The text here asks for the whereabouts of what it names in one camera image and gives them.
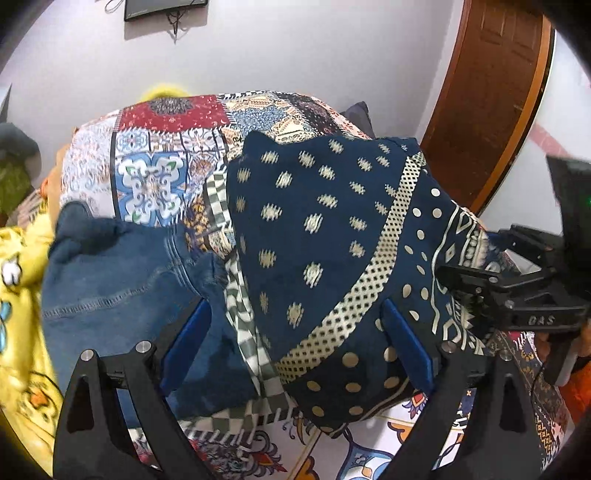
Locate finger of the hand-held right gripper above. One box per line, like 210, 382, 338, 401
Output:
436, 265, 550, 324
499, 224, 564, 268

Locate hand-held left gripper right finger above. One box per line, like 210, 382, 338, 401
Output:
381, 299, 552, 480

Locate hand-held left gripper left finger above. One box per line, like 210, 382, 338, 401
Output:
53, 298, 218, 480

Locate navy patterned hoodie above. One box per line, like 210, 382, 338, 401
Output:
226, 131, 509, 437

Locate person's right hand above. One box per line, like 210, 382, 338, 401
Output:
536, 330, 554, 365

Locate blue jeans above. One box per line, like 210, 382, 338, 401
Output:
41, 200, 259, 411

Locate wooden door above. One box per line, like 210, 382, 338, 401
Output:
420, 0, 555, 217

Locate yellow cartoon blanket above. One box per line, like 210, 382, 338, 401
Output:
0, 203, 65, 476

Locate patchwork printed bedspread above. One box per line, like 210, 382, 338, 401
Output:
58, 90, 578, 480

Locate yellow pillow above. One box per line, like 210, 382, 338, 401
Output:
139, 82, 192, 101

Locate grey cushion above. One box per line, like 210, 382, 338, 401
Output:
0, 122, 42, 160

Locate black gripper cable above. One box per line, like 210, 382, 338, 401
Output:
530, 360, 551, 444

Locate wall-mounted television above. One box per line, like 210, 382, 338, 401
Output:
124, 0, 209, 22

